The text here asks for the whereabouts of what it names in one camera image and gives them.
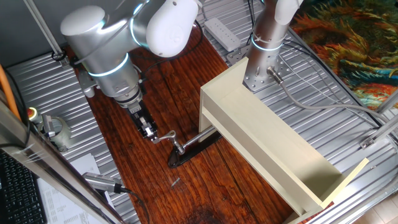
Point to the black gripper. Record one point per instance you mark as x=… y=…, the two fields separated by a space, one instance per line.
x=140 y=115

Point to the black base metal crank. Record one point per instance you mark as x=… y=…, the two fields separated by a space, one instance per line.
x=177 y=144

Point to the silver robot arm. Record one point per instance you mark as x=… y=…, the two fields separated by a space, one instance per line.
x=109 y=65

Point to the brown wood grain board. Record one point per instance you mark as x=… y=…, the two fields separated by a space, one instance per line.
x=133 y=174

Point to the clear tape roll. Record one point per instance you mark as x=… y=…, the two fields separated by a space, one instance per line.
x=63 y=137

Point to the silver metal clamp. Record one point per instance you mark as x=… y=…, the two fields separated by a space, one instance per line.
x=48 y=124

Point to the printed paper sheets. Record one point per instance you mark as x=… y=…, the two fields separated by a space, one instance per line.
x=62 y=205

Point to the red emergency stop button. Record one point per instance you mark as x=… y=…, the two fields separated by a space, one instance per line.
x=31 y=112

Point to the white power strip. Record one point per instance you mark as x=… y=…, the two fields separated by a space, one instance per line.
x=222 y=34

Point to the black keyboard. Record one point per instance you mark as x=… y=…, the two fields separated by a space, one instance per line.
x=18 y=193

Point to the orange tube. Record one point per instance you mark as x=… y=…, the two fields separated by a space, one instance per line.
x=7 y=93

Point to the colourful patterned carpet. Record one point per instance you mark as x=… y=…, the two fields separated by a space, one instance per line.
x=348 y=46

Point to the steel frame rail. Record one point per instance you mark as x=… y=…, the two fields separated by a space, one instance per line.
x=46 y=165

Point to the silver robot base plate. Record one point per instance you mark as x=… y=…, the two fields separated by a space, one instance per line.
x=280 y=76

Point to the aluminium frame post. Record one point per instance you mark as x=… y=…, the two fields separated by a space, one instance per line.
x=46 y=32

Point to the aluminium frame beam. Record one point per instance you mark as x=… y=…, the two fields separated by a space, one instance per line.
x=382 y=132
x=388 y=104

